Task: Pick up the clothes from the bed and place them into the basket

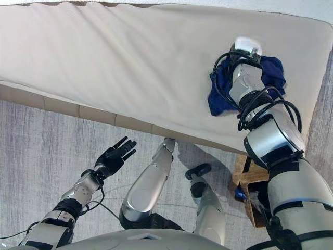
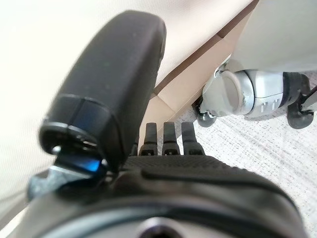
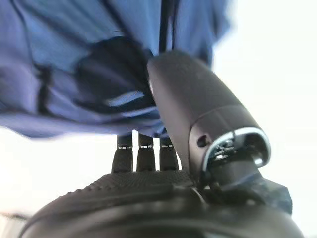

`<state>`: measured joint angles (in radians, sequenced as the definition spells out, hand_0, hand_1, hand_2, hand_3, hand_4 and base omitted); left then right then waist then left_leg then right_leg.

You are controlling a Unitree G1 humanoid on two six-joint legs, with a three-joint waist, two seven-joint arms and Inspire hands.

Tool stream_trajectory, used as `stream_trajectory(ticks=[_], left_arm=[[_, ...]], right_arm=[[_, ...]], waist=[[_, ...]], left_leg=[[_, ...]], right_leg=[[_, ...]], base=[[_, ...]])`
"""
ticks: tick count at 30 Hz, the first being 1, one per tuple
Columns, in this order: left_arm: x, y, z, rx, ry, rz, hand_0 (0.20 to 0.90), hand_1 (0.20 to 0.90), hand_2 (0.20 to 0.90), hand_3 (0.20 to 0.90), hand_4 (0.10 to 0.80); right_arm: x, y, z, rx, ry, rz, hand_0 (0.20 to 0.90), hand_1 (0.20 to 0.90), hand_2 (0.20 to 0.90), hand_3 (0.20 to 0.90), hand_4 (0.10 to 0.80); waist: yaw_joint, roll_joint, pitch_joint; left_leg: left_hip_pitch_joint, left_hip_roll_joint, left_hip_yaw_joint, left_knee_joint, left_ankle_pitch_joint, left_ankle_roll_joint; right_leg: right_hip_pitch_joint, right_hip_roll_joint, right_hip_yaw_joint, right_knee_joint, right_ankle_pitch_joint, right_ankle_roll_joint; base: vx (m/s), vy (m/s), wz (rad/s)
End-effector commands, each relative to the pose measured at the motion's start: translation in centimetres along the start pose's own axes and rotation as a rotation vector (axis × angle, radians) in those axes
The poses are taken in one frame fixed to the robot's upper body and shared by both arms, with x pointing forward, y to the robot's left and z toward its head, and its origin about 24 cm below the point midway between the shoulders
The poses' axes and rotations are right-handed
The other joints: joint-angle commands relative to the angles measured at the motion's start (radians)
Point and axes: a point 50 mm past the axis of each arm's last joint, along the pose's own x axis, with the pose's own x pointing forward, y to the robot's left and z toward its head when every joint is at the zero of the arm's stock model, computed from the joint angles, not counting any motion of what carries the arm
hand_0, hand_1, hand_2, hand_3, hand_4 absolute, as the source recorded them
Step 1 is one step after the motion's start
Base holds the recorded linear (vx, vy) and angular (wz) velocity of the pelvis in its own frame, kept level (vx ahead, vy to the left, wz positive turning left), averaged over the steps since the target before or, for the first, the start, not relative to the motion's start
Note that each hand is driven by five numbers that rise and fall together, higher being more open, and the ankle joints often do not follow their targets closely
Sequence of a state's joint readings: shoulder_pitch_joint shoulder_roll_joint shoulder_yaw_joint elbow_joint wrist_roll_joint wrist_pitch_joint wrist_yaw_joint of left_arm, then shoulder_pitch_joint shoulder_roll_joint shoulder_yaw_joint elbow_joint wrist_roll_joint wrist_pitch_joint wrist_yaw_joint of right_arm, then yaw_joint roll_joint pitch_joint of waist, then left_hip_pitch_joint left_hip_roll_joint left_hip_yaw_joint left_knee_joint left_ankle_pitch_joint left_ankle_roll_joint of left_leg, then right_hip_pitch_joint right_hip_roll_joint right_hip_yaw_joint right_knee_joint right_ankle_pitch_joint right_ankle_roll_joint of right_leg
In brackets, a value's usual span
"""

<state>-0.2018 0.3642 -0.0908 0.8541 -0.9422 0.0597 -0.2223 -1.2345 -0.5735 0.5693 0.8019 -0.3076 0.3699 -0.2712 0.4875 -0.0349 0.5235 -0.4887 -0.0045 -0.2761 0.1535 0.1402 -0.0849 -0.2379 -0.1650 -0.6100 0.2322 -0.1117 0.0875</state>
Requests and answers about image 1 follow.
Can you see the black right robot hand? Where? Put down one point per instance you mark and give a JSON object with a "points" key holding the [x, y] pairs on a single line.
{"points": [[247, 48]]}

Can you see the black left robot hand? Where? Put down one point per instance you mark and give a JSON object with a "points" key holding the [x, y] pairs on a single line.
{"points": [[114, 156]]}

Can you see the dark blue garment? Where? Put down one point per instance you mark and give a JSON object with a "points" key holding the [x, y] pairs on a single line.
{"points": [[273, 73]]}

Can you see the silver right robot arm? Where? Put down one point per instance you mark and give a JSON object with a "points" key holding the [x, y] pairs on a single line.
{"points": [[275, 140]]}

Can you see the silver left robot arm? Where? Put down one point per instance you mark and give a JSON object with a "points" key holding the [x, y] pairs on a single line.
{"points": [[83, 190]]}

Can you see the brown woven basket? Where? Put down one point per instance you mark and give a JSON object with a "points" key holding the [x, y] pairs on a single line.
{"points": [[249, 177]]}

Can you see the silver left robot leg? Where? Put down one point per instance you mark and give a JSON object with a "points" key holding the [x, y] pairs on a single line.
{"points": [[145, 187]]}

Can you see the silver robot leg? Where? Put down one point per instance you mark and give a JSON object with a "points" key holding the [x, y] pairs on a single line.
{"points": [[145, 187], [208, 208]]}

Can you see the white duvet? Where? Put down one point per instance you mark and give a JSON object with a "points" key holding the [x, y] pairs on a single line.
{"points": [[208, 2]]}

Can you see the large grey striped rug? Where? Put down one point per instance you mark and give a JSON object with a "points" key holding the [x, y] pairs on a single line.
{"points": [[39, 143]]}

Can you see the grey robot torso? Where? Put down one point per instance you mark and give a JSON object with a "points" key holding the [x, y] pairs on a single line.
{"points": [[156, 242]]}

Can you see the silver right robot leg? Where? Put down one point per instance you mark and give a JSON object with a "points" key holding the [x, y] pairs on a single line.
{"points": [[208, 208]]}

